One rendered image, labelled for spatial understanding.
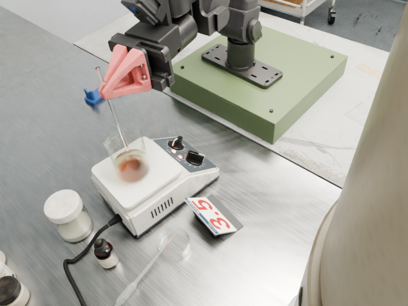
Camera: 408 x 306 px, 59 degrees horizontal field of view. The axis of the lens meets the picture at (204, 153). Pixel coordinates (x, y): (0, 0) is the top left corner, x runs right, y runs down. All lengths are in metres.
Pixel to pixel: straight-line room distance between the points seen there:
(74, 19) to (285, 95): 1.58
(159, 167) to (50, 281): 0.25
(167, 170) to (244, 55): 0.34
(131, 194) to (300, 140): 0.38
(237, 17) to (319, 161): 0.33
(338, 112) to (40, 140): 0.68
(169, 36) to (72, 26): 1.65
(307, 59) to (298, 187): 0.35
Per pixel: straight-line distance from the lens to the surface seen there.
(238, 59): 0.83
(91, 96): 0.93
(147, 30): 0.58
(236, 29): 0.77
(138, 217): 0.61
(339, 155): 0.77
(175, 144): 0.69
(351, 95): 0.92
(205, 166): 0.67
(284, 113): 0.76
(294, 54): 0.94
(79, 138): 0.86
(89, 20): 2.24
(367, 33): 3.08
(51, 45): 1.24
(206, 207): 0.65
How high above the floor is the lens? 1.45
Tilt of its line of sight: 47 degrees down
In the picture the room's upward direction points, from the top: 6 degrees counter-clockwise
